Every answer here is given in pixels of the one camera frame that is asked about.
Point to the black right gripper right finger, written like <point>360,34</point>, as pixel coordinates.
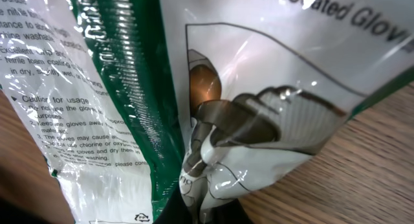
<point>230,213</point>

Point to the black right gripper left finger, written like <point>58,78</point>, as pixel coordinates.
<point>175,211</point>

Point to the green 3M gloves packet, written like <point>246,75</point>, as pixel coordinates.
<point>129,99</point>

